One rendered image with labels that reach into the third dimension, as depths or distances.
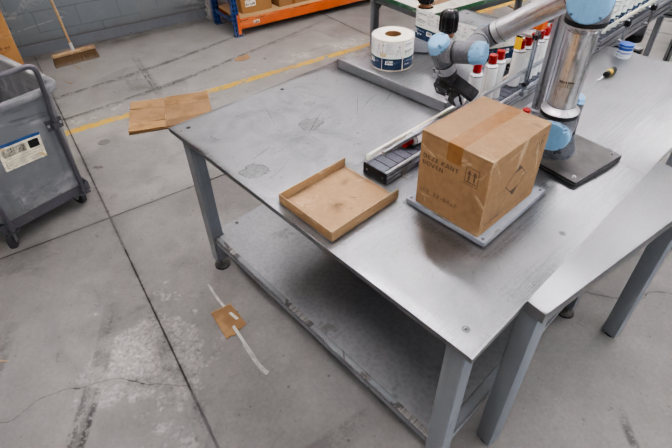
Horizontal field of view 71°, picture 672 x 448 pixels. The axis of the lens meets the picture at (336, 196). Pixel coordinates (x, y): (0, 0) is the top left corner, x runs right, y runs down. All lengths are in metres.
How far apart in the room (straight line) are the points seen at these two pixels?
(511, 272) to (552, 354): 0.97
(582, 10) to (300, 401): 1.67
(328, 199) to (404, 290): 0.44
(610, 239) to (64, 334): 2.26
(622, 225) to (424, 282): 0.67
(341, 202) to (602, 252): 0.79
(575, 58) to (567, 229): 0.51
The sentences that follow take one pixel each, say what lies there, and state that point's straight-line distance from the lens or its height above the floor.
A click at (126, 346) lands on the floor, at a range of 2.42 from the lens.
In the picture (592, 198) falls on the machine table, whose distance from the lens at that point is 1.78.
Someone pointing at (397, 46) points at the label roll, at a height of 1.00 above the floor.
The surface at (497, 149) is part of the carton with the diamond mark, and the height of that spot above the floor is 1.12.
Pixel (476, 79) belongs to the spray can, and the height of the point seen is 1.03.
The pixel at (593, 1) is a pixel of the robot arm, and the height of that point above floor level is 1.44.
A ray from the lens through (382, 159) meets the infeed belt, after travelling 1.69.
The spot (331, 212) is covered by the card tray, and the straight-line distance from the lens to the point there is 1.53.
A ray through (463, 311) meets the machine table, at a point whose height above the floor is 0.83.
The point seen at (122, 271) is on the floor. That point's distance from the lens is 2.75.
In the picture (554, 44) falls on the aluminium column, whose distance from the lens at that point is 2.13.
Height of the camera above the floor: 1.84
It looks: 39 degrees down
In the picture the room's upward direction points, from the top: 2 degrees counter-clockwise
